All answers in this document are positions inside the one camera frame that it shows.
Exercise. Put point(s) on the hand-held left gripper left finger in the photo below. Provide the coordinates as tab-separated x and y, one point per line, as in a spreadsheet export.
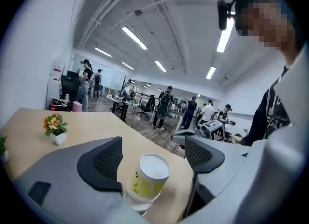
72	170

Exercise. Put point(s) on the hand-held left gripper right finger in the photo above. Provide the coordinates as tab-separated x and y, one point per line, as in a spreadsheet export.
217	160

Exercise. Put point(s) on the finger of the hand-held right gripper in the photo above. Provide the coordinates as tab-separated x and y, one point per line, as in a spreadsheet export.
179	138

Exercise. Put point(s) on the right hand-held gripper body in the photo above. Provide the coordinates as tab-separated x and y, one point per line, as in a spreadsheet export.
214	130

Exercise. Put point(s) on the yellow printed paper cup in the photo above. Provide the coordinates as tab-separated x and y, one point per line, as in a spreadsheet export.
149	177

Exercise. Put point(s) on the blue printed paper cup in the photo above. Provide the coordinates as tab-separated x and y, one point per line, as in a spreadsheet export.
138	207

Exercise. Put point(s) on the orange flower potted plant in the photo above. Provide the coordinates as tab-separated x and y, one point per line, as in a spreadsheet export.
55	127

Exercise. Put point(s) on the black office chair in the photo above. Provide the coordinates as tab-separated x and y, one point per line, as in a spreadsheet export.
147	106
70	85

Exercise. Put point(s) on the ceiling strip light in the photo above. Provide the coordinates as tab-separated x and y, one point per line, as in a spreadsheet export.
160	66
103	52
210	72
134	37
127	65
225	37

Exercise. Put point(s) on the person's black printed shirt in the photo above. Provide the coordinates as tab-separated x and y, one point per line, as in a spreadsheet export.
272	119

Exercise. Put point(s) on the pink box on floor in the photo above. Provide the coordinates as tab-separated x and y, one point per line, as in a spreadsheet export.
77	106

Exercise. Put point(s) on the black equipment case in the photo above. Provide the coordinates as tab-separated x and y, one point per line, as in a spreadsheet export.
58	106

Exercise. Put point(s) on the round table with black base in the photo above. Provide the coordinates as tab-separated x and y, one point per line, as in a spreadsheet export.
118	102

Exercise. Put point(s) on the small white bottle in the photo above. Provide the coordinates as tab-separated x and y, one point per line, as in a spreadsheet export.
66	98

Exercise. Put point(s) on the small green potted plant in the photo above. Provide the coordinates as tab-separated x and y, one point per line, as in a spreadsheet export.
3	147

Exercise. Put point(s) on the wooden coat rack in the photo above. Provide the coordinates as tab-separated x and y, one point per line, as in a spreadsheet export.
123	83

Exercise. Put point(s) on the white cabinet with red label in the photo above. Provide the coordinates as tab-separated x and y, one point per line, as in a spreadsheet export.
56	80

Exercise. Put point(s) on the person's head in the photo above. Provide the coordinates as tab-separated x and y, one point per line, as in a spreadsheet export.
265	18

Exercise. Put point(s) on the black head-mounted camera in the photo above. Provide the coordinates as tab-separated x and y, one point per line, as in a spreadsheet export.
223	14

